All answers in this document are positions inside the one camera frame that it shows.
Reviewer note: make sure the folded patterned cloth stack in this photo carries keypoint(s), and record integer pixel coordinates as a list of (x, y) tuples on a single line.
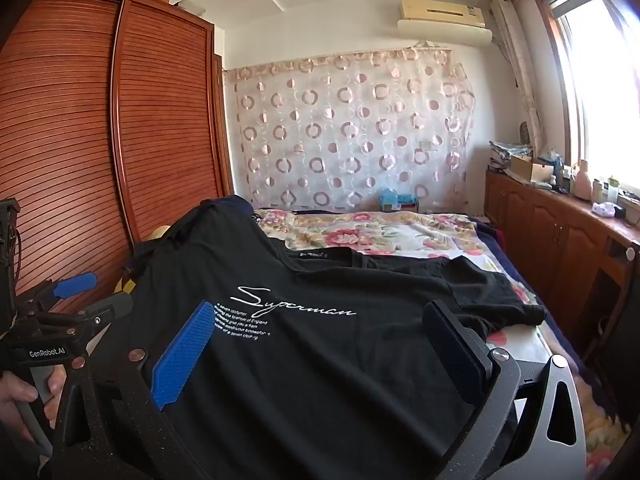
[(507, 150)]

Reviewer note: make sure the navy folded garment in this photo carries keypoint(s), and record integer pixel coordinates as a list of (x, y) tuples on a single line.
[(230, 205)]

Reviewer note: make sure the small black box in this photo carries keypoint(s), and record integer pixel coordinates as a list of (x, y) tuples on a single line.
[(620, 212)]

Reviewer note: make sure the circle-patterned sheer curtain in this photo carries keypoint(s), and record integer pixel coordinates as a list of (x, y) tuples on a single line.
[(350, 125)]

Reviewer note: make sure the white box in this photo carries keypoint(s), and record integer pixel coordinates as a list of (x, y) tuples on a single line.
[(191, 7)]

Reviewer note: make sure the navy blanket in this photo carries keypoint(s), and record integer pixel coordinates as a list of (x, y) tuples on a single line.
[(562, 332)]

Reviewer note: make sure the wooden sideboard cabinet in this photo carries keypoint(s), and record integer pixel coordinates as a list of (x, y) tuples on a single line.
[(545, 230)]

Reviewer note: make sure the black printed t-shirt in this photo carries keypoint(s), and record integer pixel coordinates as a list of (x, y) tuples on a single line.
[(310, 370)]

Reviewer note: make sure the white plastic bottle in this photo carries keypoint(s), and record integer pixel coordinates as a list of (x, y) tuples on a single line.
[(598, 191)]

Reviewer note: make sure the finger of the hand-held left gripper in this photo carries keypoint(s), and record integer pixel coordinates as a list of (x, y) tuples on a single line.
[(75, 284), (112, 306)]

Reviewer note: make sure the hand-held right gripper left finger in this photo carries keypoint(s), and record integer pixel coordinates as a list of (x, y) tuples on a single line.
[(180, 355)]

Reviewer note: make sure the person's left hand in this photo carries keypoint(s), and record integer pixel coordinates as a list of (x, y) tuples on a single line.
[(12, 395)]

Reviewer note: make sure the dark wooden chair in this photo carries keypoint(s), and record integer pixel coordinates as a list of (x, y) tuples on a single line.
[(617, 280)]

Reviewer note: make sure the crumpled white tissue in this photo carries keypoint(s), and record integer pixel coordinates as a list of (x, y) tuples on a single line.
[(603, 209)]

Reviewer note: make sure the green-capped bottle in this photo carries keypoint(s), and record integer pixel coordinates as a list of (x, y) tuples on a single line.
[(613, 191)]

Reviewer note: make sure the open cardboard box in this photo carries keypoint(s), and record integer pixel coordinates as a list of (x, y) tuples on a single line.
[(530, 170)]

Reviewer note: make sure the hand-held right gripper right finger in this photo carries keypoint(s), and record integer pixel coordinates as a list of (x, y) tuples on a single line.
[(450, 350)]

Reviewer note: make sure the beige window curtain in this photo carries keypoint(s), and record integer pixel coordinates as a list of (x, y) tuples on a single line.
[(515, 60)]

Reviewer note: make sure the beige wall air conditioner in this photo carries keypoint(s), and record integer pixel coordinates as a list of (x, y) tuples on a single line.
[(440, 15)]

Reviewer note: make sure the small blue plastic bag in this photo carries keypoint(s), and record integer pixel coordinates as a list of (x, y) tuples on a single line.
[(552, 161)]

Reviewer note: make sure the blue plastic package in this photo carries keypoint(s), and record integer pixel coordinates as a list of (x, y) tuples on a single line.
[(395, 197)]

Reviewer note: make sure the yellow plush toy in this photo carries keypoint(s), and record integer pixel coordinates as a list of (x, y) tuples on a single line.
[(162, 233)]

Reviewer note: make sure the dark oval ornament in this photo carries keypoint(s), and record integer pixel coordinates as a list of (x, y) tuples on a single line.
[(524, 132)]

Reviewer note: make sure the wooden-framed window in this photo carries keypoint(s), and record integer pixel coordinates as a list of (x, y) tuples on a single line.
[(600, 85)]

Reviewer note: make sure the wooden louvered wardrobe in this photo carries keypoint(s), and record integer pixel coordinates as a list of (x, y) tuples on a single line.
[(65, 110)]

